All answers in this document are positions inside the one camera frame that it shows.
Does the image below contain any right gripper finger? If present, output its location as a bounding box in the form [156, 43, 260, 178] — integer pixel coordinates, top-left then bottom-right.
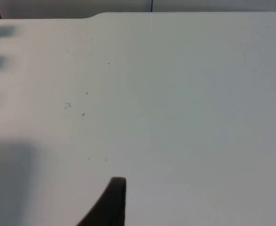
[76, 177, 127, 226]

